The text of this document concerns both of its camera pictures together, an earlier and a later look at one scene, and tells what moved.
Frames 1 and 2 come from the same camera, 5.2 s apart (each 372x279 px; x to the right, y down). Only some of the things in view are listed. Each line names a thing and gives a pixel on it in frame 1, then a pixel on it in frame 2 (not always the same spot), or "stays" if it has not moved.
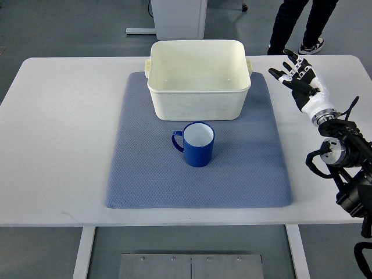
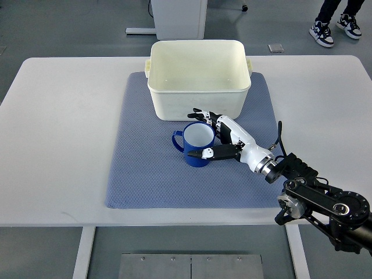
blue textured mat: (247, 170) stays
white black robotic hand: (306, 85) → (235, 143)
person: (321, 13) → (320, 30)
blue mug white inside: (199, 144) stays
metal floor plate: (190, 266) stays
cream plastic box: (202, 79) stays
